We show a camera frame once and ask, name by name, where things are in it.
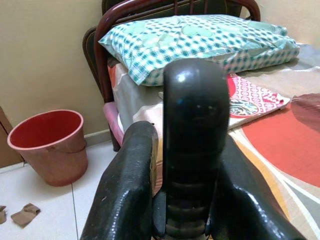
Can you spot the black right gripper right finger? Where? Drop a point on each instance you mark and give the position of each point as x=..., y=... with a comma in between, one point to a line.
x=250, y=200

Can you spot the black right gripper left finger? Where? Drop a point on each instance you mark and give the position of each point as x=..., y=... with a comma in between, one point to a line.
x=125, y=185

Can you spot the colourful patterned bed sheet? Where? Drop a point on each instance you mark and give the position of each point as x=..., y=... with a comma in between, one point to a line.
x=275, y=155

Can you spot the red plastic bucket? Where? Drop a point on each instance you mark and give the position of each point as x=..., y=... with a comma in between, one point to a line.
x=50, y=147

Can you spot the red white patterned folded cloth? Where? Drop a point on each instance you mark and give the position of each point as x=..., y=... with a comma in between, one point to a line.
x=252, y=100

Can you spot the brown cardboard scrap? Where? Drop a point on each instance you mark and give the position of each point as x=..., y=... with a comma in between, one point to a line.
x=25, y=215
x=2, y=214

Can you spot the green checkered pillow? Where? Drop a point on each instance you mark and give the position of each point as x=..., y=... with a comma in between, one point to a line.
x=200, y=45

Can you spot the dark red metal bed frame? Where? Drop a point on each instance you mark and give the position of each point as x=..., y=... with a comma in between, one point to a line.
x=112, y=37

